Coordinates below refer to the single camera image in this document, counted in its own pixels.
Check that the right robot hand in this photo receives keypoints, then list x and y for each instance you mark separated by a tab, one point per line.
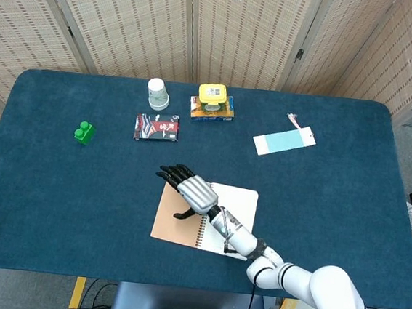
196	194

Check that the spiral notebook brown cover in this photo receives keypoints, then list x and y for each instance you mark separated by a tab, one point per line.
173	228

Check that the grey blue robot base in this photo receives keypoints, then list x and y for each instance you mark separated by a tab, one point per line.
177	305

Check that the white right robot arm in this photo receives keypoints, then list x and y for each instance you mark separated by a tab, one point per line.
328	287

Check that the black red printed box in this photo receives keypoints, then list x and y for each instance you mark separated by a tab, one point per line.
156	128

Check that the blue orange printed box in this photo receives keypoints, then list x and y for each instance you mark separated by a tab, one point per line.
230	109

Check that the green container yellow lid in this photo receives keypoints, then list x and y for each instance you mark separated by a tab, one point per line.
212	95

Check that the blue white tasselled bookmark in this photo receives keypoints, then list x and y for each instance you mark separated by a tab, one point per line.
284	142

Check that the dark blue table cloth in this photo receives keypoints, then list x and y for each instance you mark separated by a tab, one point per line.
77	204

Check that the white plastic cup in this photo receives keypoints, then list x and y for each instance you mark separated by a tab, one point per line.
158	93

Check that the green toy building block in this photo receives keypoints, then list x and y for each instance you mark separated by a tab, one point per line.
84	133

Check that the black screen hinge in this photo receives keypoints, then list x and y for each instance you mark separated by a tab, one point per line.
300	54
70	32

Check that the woven wooden folding screen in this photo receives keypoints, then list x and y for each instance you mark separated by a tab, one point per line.
131	19

